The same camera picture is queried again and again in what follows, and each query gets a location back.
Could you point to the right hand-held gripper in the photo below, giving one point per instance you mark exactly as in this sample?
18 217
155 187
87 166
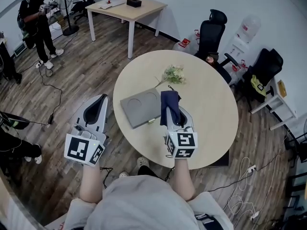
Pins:
184 142

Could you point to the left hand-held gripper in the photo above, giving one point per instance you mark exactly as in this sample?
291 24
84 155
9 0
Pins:
79 148

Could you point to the dark blue cloth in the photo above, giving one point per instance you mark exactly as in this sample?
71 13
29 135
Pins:
170 99

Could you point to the person's right forearm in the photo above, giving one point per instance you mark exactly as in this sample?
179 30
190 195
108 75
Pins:
183 178

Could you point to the person's left forearm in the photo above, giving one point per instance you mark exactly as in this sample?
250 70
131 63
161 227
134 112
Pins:
91 183

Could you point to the black tissue box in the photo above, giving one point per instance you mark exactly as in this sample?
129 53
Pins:
133 2

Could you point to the artificial flower sprig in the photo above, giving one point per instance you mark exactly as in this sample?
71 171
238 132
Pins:
173 75

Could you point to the person's right cream clog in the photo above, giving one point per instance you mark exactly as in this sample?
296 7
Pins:
142 162

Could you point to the person's cream clog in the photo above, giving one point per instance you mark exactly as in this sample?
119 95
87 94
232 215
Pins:
142 162
124 175

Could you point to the person's right leg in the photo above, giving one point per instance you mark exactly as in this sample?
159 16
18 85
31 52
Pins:
148 172

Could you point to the person's left cream clog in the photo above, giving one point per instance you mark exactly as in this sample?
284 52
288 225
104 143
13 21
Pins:
124 175

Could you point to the small brown bag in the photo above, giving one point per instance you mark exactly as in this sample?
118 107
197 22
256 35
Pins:
212 57

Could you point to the white power strip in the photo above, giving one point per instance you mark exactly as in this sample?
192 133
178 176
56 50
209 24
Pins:
254 215
251 168
39 64

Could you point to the clear plastic water jug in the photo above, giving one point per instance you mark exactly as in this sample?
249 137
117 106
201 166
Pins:
239 68
250 27
185 44

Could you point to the yellow-green vest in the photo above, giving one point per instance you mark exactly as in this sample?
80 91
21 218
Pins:
257 85

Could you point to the black mesh office chair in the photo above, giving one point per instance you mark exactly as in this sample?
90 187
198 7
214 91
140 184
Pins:
212 35

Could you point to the white water dispenser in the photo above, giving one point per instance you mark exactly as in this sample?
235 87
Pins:
237 48

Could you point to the person's grey shirt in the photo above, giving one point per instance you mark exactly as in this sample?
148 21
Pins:
144 205

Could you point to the black chair with bags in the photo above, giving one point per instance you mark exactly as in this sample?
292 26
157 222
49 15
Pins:
268 66

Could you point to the black swivel chair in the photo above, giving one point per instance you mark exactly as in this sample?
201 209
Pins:
84 6

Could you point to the white-legged wooden table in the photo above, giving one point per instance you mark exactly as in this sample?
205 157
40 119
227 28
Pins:
129 11

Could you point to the white tray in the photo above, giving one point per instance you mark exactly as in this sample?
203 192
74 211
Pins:
112 3

